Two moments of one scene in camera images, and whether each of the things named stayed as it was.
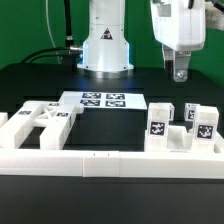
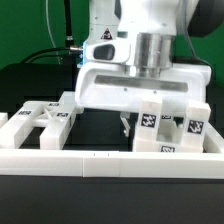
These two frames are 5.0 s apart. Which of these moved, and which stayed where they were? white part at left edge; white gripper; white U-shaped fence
Moved: white gripper
Stayed: white U-shaped fence; white part at left edge
